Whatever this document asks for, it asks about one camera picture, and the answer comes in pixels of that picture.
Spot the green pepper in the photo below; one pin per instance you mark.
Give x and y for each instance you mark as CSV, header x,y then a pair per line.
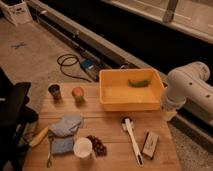
x,y
137,84

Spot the yellow plastic bin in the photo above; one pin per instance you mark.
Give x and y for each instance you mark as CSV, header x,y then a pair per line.
x,y
117,95

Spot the black chair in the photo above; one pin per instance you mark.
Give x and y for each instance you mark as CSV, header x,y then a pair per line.
x,y
14,115

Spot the dark small cup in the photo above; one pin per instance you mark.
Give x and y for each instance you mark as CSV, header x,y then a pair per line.
x,y
54,90

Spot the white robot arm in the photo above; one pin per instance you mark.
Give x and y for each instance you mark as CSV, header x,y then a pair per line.
x,y
187,82

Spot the blue device on floor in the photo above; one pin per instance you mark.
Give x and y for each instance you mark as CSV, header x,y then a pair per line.
x,y
87,64

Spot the white paper cup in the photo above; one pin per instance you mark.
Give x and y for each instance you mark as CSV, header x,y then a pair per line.
x,y
82,148

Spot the black rectangular block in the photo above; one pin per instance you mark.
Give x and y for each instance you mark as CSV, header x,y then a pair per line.
x,y
150,144

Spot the white cardboard box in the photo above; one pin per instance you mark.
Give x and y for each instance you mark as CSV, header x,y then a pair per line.
x,y
17,14

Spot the orange green fruit cup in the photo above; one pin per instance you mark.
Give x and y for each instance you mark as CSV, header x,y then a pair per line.
x,y
78,94

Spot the white dish brush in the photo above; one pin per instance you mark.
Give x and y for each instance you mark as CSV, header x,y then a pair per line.
x,y
127,125

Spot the blue cloth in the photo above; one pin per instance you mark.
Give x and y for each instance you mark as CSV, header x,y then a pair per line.
x,y
64,130

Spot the dark grape bunch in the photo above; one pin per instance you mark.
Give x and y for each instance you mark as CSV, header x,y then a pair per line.
x,y
99,148

